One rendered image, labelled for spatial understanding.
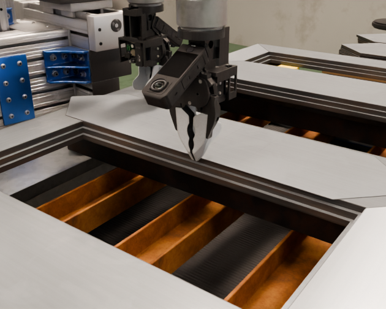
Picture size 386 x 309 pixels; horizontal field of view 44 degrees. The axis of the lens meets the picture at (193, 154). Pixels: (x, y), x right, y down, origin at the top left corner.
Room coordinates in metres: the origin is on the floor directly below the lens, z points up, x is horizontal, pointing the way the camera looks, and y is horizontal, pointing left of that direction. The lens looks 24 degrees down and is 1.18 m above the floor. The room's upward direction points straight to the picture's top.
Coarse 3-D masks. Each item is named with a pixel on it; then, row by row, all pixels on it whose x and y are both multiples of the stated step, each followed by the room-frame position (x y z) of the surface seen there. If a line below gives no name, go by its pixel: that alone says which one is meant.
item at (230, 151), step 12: (240, 132) 0.82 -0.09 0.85; (252, 132) 0.82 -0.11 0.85; (264, 132) 0.82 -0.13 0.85; (276, 132) 0.82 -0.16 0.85; (216, 144) 0.77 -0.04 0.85; (228, 144) 0.77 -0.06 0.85; (240, 144) 0.77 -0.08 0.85; (252, 144) 0.77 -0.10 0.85; (264, 144) 0.77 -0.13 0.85; (204, 156) 0.72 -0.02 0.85; (216, 156) 0.72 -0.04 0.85; (228, 156) 0.72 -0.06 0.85; (240, 156) 0.72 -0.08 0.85
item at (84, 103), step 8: (88, 96) 1.04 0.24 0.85; (96, 96) 1.04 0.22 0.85; (104, 96) 1.04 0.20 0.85; (112, 96) 1.04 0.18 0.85; (120, 96) 1.04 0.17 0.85; (72, 104) 0.98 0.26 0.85; (80, 104) 0.98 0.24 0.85; (88, 104) 0.98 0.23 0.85; (96, 104) 0.98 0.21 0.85; (72, 112) 0.93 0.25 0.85
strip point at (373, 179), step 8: (376, 160) 0.70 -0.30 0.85; (368, 168) 0.67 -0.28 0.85; (376, 168) 0.67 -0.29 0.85; (384, 168) 0.67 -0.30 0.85; (360, 176) 0.65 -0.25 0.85; (368, 176) 0.65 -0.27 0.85; (376, 176) 0.65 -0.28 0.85; (384, 176) 0.65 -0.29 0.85; (352, 184) 0.62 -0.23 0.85; (360, 184) 0.62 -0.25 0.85; (368, 184) 0.62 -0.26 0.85; (376, 184) 0.62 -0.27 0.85; (384, 184) 0.62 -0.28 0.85; (344, 192) 0.60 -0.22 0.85; (352, 192) 0.60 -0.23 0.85; (360, 192) 0.60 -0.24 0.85; (368, 192) 0.60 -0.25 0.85; (376, 192) 0.60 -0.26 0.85; (384, 192) 0.60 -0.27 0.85
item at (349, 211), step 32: (288, 64) 1.46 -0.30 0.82; (320, 64) 1.40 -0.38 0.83; (352, 64) 1.36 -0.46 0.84; (288, 96) 1.10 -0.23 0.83; (320, 96) 1.06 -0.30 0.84; (64, 128) 0.85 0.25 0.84; (96, 128) 0.86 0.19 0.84; (0, 160) 0.73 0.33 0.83; (160, 160) 0.75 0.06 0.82; (192, 160) 0.73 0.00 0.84; (384, 160) 0.70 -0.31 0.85; (256, 192) 0.64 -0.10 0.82; (288, 192) 0.62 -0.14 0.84; (352, 224) 0.53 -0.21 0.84
